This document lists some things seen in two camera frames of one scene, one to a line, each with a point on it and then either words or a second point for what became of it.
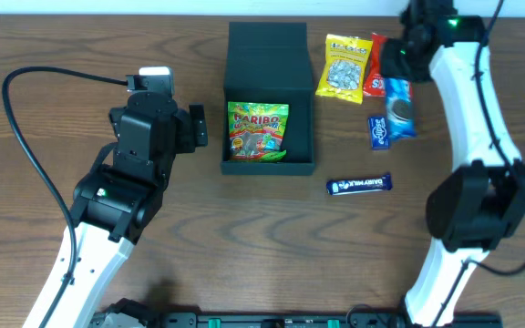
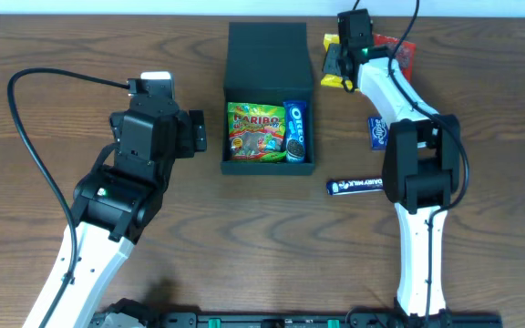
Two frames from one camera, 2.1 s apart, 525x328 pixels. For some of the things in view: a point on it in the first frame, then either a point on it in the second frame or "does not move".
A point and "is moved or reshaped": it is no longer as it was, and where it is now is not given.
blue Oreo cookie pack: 400,108 is moved or reshaped
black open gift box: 268,63 does not move
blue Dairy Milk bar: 350,186 does not move
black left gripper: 198,125 does not move
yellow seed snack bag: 344,66 is moved or reshaped
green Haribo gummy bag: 256,130 does not move
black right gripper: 393,61 -> 332,60
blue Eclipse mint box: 379,132 does not move
